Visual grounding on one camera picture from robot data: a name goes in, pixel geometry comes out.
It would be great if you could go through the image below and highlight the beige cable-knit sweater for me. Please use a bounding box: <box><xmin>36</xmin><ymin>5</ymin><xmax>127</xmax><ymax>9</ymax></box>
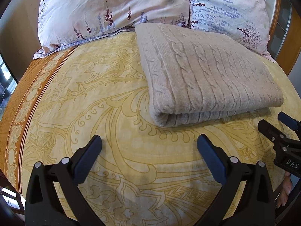
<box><xmin>135</xmin><ymin>23</ymin><xmax>284</xmax><ymax>128</ymax></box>

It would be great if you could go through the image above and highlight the person's right hand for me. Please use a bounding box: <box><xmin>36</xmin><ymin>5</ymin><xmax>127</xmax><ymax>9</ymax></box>
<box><xmin>277</xmin><ymin>171</ymin><xmax>292</xmax><ymax>208</ymax></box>

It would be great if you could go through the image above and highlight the yellow patterned bed sheet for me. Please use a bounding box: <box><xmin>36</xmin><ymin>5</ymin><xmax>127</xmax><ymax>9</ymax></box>
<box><xmin>1</xmin><ymin>32</ymin><xmax>300</xmax><ymax>225</ymax></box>

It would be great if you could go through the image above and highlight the pink tree-print pillow right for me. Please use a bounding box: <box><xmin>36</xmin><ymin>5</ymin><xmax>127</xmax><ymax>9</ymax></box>
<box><xmin>190</xmin><ymin>0</ymin><xmax>273</xmax><ymax>60</ymax></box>

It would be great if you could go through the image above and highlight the window with blinds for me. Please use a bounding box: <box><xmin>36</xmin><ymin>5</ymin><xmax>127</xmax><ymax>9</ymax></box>
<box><xmin>0</xmin><ymin>57</ymin><xmax>18</xmax><ymax>120</ymax></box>

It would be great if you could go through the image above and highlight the pink floral pillow left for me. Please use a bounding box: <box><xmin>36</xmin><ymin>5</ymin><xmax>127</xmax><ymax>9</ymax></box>
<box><xmin>34</xmin><ymin>0</ymin><xmax>190</xmax><ymax>59</ymax></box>

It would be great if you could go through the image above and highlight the wooden headboard frame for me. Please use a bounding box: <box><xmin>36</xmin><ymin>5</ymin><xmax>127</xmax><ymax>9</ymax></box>
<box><xmin>266</xmin><ymin>0</ymin><xmax>300</xmax><ymax>75</ymax></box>

